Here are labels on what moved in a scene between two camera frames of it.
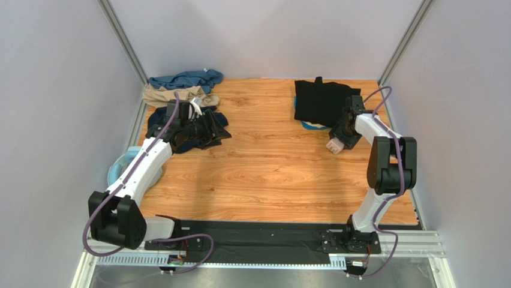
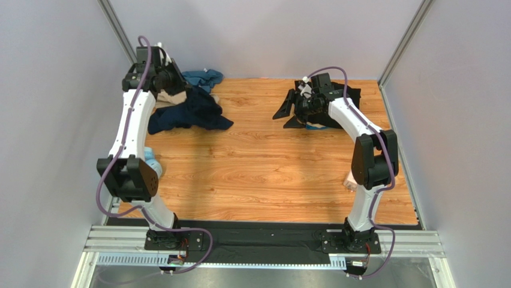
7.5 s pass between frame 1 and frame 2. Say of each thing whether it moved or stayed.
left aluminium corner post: stayed
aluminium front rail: stayed
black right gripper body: moved
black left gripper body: moved
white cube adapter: moved
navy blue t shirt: moved
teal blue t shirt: stayed
